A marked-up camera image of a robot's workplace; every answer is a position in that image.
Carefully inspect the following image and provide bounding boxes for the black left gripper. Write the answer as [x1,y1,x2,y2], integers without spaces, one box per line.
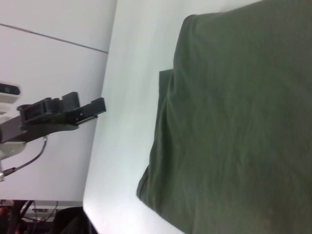
[0,92,107,145]

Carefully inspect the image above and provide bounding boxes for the dark green FREE t-shirt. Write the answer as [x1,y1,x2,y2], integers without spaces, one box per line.
[136,0,312,234]

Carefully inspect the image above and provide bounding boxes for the black background chair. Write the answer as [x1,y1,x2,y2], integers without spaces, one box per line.
[51,206,101,234]

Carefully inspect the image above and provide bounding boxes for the black equipment stand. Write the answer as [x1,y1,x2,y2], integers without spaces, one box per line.
[0,199,59,234]

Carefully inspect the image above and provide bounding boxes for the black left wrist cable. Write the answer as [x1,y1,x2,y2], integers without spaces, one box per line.
[9,136,49,171]

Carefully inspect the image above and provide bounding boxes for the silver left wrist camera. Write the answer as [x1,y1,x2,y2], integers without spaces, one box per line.
[0,82,22,115]

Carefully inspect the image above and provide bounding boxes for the silver left wrist cable plug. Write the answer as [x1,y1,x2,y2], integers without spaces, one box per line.
[0,167,17,182]

